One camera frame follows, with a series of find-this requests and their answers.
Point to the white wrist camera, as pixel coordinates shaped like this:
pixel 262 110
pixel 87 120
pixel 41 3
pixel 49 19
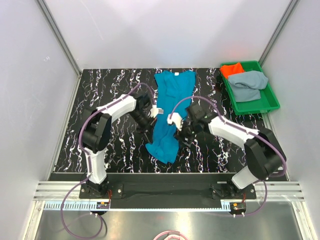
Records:
pixel 154 111
pixel 176 120

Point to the aluminium frame rail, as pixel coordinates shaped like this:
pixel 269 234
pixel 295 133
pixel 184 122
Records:
pixel 272 191

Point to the grey t shirt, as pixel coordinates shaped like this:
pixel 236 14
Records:
pixel 246 86

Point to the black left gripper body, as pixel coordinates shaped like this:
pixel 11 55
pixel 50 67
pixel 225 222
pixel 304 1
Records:
pixel 145 123

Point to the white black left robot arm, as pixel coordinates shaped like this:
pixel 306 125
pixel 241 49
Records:
pixel 95 133

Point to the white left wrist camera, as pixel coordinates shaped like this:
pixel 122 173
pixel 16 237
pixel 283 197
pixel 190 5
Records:
pixel 154 111

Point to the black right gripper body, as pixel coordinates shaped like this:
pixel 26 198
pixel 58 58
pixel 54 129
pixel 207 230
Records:
pixel 188 131

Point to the blue t shirt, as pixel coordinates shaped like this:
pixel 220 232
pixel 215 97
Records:
pixel 172 89

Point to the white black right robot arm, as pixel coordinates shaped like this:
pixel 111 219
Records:
pixel 263 153

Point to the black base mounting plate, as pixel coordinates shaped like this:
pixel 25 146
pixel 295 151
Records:
pixel 122 190

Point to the orange t shirt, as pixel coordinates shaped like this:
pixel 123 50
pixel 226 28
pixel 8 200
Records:
pixel 228 70

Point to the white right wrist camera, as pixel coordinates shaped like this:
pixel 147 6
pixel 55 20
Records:
pixel 176 120

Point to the green plastic tray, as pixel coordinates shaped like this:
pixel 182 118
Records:
pixel 268 100

